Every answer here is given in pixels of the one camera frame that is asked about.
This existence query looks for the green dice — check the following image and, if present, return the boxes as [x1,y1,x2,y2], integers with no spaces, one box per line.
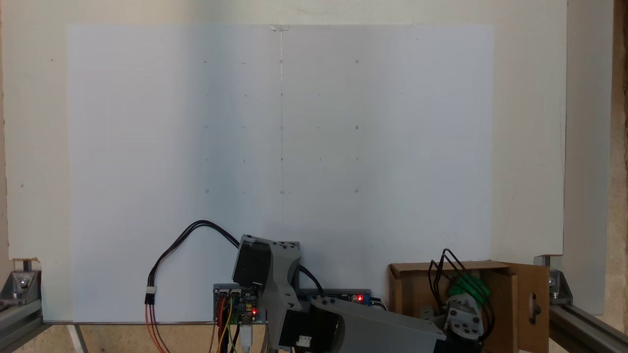
[449,274,492,305]

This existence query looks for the black elbow servo cable bundle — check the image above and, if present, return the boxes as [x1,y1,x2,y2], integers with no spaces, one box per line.
[297,265,324,297]

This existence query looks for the coloured jumper wire bundle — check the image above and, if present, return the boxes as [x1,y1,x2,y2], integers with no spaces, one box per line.
[211,297,246,353]

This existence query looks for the red orange wire bundle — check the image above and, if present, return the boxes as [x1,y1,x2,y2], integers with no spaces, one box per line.
[145,303,170,353]

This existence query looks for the white USB cable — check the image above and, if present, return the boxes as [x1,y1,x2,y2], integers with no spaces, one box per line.
[239,314,254,353]

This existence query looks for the aluminium frame post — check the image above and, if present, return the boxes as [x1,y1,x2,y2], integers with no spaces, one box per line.
[0,298,46,353]
[549,302,628,353]

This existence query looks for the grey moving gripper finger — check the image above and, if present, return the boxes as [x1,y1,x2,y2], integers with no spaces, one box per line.
[419,304,447,322]

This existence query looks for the blue circuit board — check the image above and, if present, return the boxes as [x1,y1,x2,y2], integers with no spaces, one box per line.
[299,289,372,307]

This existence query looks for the brown cardboard box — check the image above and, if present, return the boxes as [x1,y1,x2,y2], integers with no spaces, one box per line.
[388,260,550,353]

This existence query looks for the controller board with red LED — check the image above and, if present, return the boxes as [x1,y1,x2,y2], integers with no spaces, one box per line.
[213,287,265,324]

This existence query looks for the black cable with white connector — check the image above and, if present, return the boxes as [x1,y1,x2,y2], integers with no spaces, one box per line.
[145,221,241,307]

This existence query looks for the metal corner bracket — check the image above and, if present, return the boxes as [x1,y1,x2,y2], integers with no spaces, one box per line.
[534,255,574,305]
[0,260,42,305]

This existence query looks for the black wrist servo cable bundle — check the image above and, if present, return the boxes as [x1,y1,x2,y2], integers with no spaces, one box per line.
[428,249,495,342]

